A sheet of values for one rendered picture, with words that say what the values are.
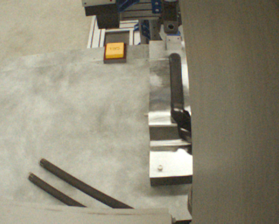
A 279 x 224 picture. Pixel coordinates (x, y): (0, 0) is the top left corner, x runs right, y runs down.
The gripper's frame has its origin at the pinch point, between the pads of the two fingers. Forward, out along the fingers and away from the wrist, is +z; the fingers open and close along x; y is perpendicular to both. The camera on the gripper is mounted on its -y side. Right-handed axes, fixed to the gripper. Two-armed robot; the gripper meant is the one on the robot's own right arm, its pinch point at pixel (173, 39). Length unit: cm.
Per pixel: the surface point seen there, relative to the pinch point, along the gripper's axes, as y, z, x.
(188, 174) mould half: -47.5, 5.5, -2.6
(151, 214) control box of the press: -86, -55, 5
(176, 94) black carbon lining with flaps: -21.4, 2.5, 0.2
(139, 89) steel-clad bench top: -12.1, 11.4, 12.2
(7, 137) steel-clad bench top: -30, 11, 60
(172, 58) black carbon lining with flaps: -6.3, 2.8, 1.0
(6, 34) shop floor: 114, 91, 122
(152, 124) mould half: -34.9, -1.8, 7.4
